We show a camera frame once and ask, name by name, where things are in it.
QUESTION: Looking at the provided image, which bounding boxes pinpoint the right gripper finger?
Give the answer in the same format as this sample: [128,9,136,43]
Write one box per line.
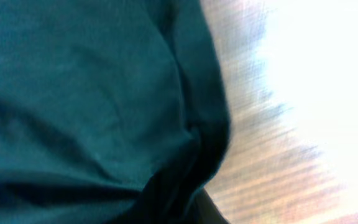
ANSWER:
[195,189,229,224]

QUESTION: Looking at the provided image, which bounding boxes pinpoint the black shorts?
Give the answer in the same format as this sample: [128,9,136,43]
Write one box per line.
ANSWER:
[0,0,231,224]

